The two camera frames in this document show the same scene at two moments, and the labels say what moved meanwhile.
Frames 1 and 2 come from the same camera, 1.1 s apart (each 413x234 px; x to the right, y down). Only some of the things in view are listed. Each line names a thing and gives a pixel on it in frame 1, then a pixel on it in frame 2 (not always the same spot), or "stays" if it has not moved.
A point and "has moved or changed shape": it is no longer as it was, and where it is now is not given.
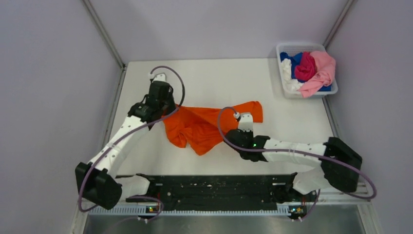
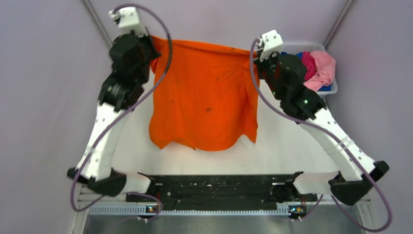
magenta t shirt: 306,70 stays
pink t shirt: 325,65 stays
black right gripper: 250,133 → 274,57
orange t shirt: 197,129 has moved or changed shape
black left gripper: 173,105 → 148,40
